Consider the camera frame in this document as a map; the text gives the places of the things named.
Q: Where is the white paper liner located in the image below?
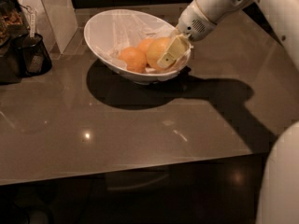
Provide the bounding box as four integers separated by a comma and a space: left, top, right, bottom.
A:
94, 9, 194, 77

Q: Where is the dark container with snacks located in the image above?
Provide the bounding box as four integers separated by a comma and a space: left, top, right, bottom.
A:
0, 0, 24, 84

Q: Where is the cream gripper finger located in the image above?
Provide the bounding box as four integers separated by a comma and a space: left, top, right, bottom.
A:
157, 35, 189, 68

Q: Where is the white tag in cup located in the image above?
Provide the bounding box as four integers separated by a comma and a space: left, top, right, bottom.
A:
21, 5, 36, 39

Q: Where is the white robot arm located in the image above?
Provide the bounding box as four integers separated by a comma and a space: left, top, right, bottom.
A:
158, 0, 299, 224

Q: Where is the black mesh cup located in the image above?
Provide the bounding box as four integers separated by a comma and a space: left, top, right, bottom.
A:
11, 34, 52, 77

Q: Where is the white oval bowl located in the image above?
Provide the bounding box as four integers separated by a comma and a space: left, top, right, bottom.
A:
83, 8, 192, 86

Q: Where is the orange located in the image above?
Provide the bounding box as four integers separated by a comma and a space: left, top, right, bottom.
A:
118, 47, 147, 73
137, 38, 154, 54
146, 37, 170, 71

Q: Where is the white panel board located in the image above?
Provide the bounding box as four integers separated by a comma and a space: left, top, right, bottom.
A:
18, 0, 78, 53

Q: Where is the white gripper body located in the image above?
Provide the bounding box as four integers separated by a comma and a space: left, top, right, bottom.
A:
177, 0, 216, 41

